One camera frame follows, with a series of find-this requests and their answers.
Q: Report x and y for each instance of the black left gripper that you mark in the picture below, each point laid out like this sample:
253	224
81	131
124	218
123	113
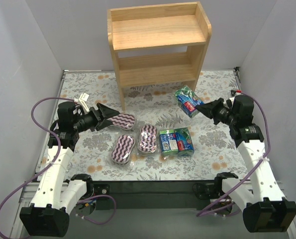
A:
98	119

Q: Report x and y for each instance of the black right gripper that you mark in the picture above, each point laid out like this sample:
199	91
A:
217	111

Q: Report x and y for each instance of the green blue sponge pack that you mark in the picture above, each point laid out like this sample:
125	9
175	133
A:
188	100
184	142
168	142

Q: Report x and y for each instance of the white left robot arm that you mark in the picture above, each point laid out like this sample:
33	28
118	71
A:
49	211

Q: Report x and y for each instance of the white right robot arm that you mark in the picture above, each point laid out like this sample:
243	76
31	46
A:
263	205

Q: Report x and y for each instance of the wooden two-tier shelf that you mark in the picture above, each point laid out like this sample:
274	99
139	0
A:
158	26

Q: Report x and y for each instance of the pink wavy sponge top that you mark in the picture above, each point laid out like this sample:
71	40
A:
123	121

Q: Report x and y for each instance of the pink wavy sponge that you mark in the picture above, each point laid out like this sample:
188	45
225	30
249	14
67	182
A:
123	149
123	121
148	139

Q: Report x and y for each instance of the pink wavy sponge lower left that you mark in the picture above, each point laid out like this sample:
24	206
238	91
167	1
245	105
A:
123	149

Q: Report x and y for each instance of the pink wavy sponge middle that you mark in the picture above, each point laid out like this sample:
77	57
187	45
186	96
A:
148	139

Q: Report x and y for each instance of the floral patterned table mat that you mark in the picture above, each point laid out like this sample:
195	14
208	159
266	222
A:
215	151

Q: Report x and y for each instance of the white cable connector tag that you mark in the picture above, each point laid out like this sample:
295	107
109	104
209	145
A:
82	100

